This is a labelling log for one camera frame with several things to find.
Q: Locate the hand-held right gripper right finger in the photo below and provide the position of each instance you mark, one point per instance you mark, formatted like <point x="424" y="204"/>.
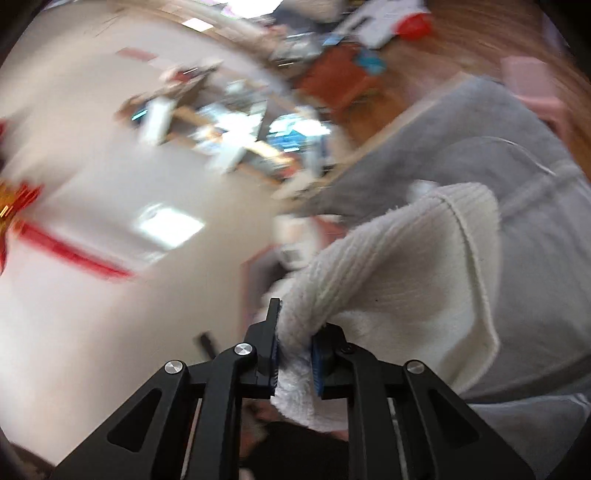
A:
<point x="316" y="369"/>

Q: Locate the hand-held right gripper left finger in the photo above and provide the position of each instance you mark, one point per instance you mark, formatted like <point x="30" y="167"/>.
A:
<point x="275" y="350"/>

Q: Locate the orange cardboard box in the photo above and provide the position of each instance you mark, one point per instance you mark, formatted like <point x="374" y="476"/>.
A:
<point x="247" y="281"/>

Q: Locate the white ribbed sock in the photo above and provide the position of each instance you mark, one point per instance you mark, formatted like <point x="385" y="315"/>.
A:
<point x="392" y="286"/>

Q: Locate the blue printed container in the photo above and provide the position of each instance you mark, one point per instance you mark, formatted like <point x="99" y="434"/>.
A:
<point x="371" y="62"/>

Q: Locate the person's black clothing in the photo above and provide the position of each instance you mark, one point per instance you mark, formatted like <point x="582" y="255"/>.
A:
<point x="295" y="454"/>

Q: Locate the grey striped blanket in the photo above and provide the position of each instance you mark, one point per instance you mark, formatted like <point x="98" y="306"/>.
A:
<point x="531" y="240"/>

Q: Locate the white wooden shelf rack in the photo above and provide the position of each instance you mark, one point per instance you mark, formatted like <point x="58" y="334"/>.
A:
<point x="157" y="115"/>

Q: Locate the orange cabinet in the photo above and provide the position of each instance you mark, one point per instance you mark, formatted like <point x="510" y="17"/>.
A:
<point x="337" y="74"/>

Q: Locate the white television stand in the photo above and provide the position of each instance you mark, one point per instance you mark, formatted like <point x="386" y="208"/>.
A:
<point x="378" y="25"/>

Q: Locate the red plastic basin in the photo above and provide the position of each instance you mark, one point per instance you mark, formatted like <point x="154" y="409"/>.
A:
<point x="415" y="25"/>

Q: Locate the pink plastic stool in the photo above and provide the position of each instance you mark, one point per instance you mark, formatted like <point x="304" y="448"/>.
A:
<point x="531" y="78"/>

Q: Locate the red gold wall ornament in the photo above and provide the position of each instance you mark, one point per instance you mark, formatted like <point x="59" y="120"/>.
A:
<point x="69" y="251"/>

